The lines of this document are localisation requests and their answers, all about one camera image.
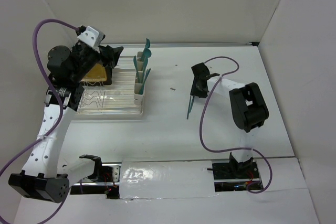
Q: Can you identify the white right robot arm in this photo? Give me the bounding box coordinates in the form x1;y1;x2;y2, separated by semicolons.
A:
186;62;269;178

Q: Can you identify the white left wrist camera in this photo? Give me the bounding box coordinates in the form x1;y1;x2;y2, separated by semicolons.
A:
77;26;105;53

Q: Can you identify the clear dish rack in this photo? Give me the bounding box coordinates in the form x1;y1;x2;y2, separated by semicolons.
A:
75;56;143;121

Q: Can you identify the black framed yellow plate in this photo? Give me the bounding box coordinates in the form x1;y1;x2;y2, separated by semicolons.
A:
81;63;113;86

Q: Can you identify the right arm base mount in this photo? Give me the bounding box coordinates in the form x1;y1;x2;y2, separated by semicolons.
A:
207;153;264;192

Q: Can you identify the teal chopstick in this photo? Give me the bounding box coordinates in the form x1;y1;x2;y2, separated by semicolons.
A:
141;68;152;95
186;96;192;120
140;69;150;94
139;70;148;95

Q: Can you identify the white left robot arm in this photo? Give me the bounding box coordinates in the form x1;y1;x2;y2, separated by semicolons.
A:
8;42;123;203

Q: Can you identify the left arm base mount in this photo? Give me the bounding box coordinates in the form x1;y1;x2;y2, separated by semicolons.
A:
70;154;121;199

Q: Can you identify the cream utensil holder near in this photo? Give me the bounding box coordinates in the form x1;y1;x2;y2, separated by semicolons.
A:
134;71;144;105

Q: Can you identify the teal spoon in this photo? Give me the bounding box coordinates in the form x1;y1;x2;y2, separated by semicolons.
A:
143;49;152;60
190;95;195;112

